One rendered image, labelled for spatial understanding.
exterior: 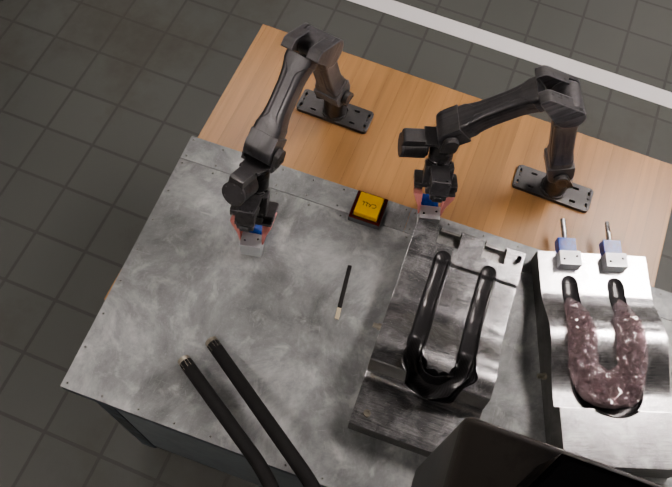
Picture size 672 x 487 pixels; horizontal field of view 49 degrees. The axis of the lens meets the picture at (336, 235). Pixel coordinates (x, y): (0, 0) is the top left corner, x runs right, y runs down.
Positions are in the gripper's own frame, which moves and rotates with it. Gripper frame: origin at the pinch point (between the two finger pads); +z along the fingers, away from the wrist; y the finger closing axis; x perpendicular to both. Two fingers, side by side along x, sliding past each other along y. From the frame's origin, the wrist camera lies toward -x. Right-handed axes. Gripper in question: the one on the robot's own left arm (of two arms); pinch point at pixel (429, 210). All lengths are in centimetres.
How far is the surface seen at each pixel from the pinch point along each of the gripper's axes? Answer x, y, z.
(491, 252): -9.8, 14.9, 3.5
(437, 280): -18.9, 2.3, 6.6
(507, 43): 154, 40, 10
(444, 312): -25.7, 4.1, 10.0
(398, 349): -38.1, -6.0, 11.1
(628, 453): -50, 42, 21
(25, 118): 99, -148, 42
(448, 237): -7.5, 4.6, 2.2
